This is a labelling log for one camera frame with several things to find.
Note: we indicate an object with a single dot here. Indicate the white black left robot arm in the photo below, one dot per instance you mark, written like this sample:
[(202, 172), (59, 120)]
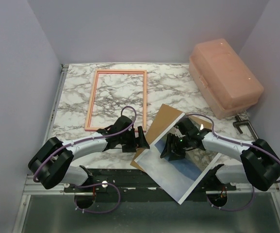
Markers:
[(51, 165)]

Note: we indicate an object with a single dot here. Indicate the pink wooden picture frame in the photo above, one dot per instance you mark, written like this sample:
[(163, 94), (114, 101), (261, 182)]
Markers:
[(112, 89)]

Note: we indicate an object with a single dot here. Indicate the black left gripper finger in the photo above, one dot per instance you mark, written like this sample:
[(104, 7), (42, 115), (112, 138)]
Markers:
[(141, 136), (142, 143)]

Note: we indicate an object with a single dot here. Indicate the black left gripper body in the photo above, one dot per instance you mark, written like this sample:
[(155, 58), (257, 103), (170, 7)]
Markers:
[(129, 141)]

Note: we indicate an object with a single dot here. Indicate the translucent pink plastic box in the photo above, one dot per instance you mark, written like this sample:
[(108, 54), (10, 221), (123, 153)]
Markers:
[(226, 83)]

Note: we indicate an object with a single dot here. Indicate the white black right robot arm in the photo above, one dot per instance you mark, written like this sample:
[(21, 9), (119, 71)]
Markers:
[(259, 166)]

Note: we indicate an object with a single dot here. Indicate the black metal table clamp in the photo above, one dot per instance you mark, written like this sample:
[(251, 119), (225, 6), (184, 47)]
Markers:
[(238, 123)]

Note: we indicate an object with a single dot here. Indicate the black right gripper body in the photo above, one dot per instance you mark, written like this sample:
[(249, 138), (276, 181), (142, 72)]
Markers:
[(185, 141)]

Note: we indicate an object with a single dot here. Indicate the landscape photo print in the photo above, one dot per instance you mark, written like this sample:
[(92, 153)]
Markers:
[(177, 178)]

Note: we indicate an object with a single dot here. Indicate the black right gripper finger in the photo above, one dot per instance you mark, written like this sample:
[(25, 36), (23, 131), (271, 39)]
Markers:
[(173, 156), (168, 145)]

